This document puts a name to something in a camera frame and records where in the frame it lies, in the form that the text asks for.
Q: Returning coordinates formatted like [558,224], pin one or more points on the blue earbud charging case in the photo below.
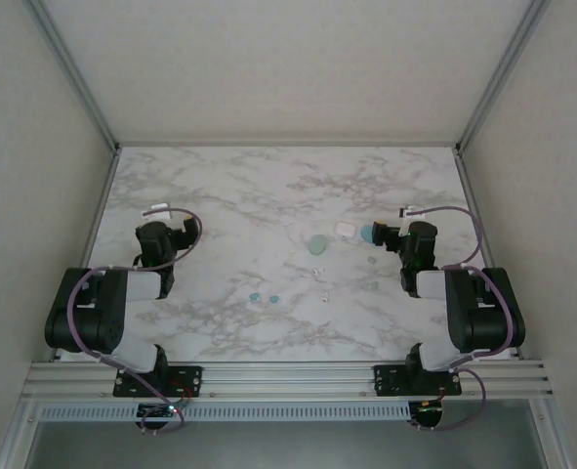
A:
[366,233]

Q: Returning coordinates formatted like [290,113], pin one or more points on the white earbud charging case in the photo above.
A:
[344,228]

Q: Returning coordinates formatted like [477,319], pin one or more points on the mint green earbud charging case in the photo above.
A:
[317,244]

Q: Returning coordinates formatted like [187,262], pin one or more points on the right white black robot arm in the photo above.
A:
[483,312]

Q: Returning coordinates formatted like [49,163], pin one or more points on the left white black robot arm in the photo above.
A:
[97,317]

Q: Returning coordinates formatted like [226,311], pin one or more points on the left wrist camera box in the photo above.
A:
[156,210]

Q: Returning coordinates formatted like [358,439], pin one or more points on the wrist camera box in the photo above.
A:
[410,212]
[156,210]

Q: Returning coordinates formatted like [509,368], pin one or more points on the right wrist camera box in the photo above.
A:
[410,212]

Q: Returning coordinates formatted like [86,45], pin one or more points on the aluminium table edge rail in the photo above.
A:
[91,244]
[468,190]

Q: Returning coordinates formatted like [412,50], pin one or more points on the aluminium table rear rail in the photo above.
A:
[219,144]

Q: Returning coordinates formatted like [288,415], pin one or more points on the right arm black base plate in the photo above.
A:
[390,378]

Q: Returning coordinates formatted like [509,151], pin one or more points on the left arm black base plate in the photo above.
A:
[185,378]

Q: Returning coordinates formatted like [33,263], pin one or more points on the aluminium mounting rail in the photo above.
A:
[288,376]

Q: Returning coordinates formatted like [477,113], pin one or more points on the aluminium frame post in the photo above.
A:
[75,73]
[502,73]

